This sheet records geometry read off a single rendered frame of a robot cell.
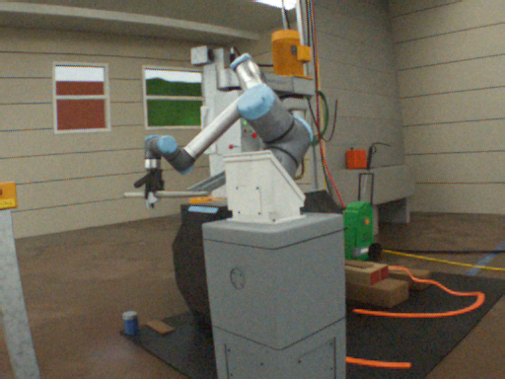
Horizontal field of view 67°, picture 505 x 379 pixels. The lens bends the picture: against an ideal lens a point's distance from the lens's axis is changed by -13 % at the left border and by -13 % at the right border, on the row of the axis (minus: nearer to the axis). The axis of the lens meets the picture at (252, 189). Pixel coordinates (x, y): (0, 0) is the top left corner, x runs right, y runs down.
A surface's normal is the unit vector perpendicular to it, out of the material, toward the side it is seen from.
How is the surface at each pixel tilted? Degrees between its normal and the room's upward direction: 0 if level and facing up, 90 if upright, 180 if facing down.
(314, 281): 90
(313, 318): 90
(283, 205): 90
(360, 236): 90
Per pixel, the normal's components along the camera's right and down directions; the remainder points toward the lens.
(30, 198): 0.67, 0.00
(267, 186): -0.72, 0.10
